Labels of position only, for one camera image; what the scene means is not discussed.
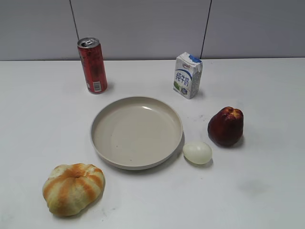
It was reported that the orange striped pumpkin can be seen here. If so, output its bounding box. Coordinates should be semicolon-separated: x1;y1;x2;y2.
42;163;105;217

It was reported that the dark red apple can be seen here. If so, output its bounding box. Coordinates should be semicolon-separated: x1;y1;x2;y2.
207;106;244;146

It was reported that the white blue milk carton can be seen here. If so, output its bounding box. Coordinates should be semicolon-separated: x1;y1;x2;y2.
173;52;203;99

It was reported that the beige round plate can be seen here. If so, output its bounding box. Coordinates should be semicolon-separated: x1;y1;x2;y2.
90;96;184;171

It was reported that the red soda can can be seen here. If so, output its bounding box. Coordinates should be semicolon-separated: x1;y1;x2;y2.
77;37;108;94

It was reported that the white egg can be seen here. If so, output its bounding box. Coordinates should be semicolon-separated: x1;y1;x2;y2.
183;142;213;165

